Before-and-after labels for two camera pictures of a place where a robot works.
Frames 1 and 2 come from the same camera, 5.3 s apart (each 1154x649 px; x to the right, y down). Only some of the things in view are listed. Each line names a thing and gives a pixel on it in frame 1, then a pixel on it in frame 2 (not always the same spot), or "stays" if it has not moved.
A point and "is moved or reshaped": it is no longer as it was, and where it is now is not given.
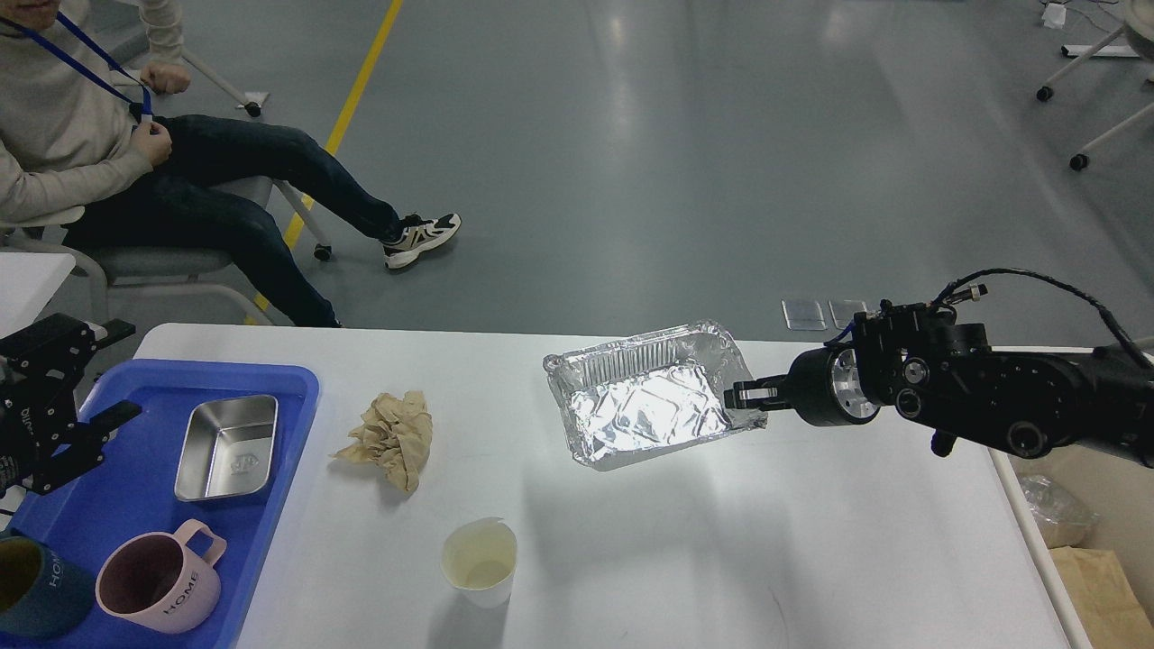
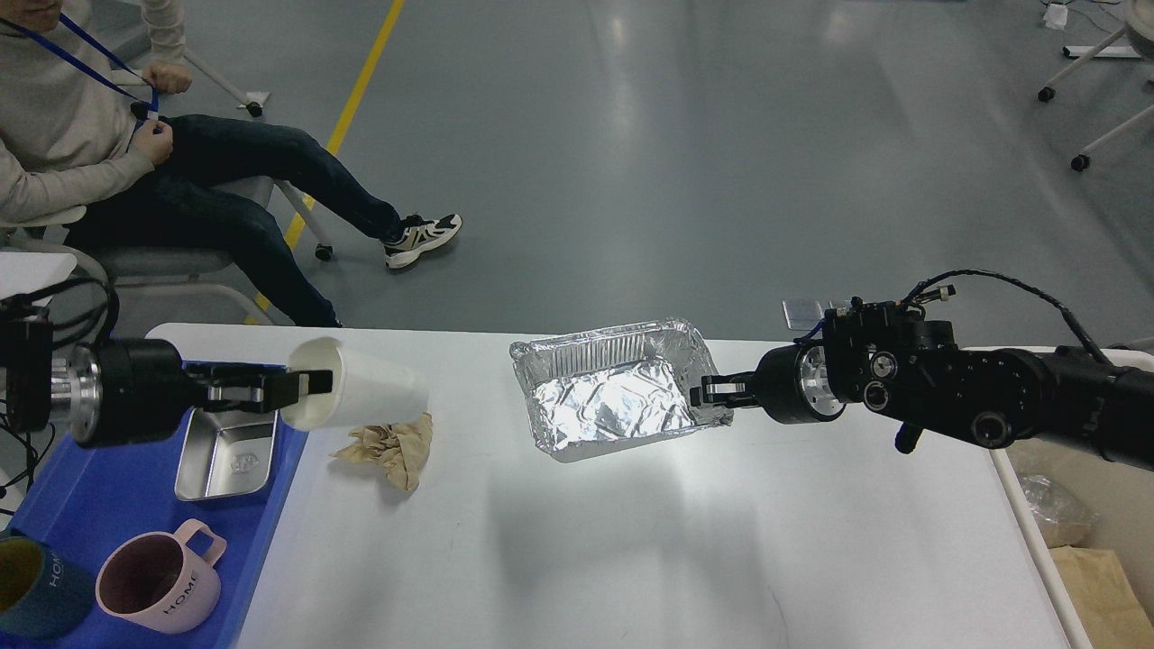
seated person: (78, 132) stays
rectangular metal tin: (229, 448) stays
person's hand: (151, 141) stays
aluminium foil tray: (649, 393) is moved or reshaped
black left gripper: (65, 344) -> (133, 388)
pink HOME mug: (155, 582) stays
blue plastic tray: (132, 491) stays
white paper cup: (480, 559) -> (365, 390)
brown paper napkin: (396, 435) stays
